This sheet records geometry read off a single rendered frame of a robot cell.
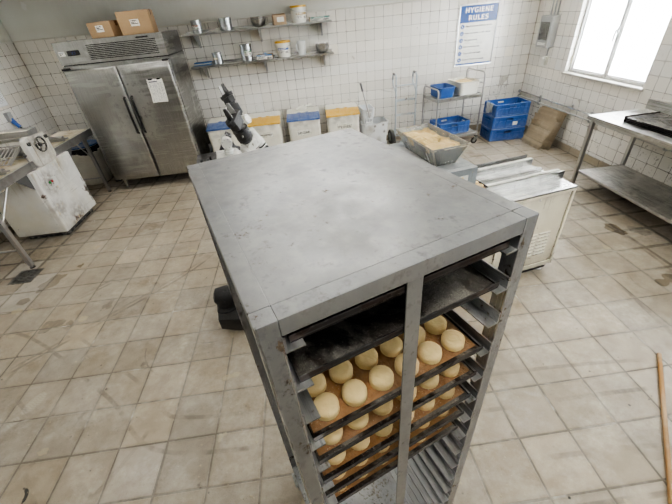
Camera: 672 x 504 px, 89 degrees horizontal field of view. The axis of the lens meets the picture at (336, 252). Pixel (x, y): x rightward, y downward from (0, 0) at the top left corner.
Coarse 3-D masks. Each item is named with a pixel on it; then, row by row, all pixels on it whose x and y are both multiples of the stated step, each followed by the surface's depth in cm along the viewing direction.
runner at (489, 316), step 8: (464, 304) 73; (472, 304) 73; (480, 304) 71; (488, 304) 69; (472, 312) 71; (480, 312) 71; (488, 312) 70; (496, 312) 67; (480, 320) 69; (488, 320) 69; (496, 320) 68
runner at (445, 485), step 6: (420, 456) 124; (426, 456) 124; (426, 462) 122; (432, 462) 122; (432, 468) 121; (438, 468) 119; (432, 474) 119; (438, 474) 119; (438, 480) 118; (444, 480) 117; (444, 486) 116; (450, 486) 115
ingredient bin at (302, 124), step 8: (288, 112) 571; (296, 112) 568; (304, 112) 567; (312, 112) 564; (288, 120) 547; (296, 120) 546; (304, 120) 546; (312, 120) 549; (296, 128) 555; (304, 128) 556; (312, 128) 557; (320, 128) 563; (296, 136) 563; (304, 136) 564; (312, 136) 565
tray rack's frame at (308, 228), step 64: (256, 192) 71; (320, 192) 68; (384, 192) 66; (448, 192) 64; (256, 256) 52; (320, 256) 51; (384, 256) 49; (448, 256) 50; (512, 256) 60; (256, 320) 41
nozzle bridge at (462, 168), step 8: (392, 144) 277; (400, 144) 276; (408, 152) 260; (424, 160) 244; (464, 160) 238; (440, 168) 231; (448, 168) 230; (456, 168) 228; (464, 168) 227; (472, 168) 227; (464, 176) 229; (472, 176) 231
